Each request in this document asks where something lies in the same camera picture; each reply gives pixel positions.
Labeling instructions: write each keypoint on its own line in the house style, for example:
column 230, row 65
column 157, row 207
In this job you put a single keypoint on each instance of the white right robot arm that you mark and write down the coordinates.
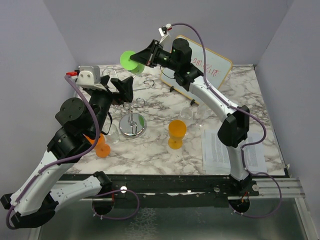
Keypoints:
column 235, row 126

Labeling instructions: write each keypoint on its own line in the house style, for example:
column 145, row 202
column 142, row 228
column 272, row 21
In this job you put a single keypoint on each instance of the printed paper sheets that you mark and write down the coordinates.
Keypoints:
column 216, row 160

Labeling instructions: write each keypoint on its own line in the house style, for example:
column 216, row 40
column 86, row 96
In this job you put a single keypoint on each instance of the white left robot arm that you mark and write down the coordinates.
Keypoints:
column 81, row 121

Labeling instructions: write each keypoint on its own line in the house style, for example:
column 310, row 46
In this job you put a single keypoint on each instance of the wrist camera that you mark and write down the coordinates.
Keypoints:
column 164, row 32
column 87, row 77

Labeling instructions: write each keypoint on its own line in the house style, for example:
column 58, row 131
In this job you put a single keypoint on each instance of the green wine glass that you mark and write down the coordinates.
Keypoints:
column 130, row 65

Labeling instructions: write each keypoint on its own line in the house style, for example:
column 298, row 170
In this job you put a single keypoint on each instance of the yellow framed whiteboard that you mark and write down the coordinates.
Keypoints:
column 216, row 67

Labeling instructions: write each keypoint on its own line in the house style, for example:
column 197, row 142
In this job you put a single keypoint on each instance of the chrome wine glass rack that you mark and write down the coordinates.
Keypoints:
column 133, row 124

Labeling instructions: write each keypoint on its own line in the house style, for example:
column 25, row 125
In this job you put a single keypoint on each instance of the orange wine glass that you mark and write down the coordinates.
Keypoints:
column 102, row 149
column 177, row 130

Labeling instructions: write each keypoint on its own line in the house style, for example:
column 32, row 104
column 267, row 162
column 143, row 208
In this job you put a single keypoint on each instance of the aluminium table edge rail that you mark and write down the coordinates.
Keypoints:
column 277, row 213

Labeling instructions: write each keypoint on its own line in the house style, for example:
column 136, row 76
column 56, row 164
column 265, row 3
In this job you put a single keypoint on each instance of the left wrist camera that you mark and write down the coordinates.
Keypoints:
column 87, row 77

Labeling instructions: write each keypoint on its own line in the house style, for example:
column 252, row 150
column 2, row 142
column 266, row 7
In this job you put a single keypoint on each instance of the clear wine glass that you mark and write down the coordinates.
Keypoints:
column 187, row 116
column 113, row 135
column 203, row 111

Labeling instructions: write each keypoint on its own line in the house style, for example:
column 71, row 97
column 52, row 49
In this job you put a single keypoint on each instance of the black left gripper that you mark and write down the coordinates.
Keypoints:
column 125, row 88

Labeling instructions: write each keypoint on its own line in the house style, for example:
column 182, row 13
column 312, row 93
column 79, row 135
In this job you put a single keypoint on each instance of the black front mounting rail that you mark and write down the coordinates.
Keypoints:
column 176, row 191

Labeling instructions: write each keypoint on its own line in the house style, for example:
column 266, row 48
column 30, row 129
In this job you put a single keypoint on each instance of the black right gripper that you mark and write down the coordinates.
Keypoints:
column 145, row 56

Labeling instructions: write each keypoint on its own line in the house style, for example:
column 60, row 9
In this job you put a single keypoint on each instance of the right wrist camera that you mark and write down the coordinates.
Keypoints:
column 164, row 32

